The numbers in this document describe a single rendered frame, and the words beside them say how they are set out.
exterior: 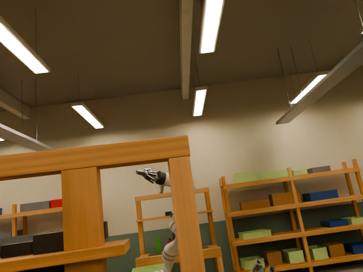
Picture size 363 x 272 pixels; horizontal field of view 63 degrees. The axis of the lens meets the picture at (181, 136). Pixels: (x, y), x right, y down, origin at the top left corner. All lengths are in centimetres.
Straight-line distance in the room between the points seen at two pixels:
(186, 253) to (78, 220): 44
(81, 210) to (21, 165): 30
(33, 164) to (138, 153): 42
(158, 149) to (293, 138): 666
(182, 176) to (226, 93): 657
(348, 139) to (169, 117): 440
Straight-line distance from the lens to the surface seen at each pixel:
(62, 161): 130
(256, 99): 783
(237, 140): 741
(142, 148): 126
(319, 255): 719
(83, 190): 126
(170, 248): 198
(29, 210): 732
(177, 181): 124
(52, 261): 126
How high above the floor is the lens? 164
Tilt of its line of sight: 14 degrees up
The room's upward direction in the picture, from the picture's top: 8 degrees counter-clockwise
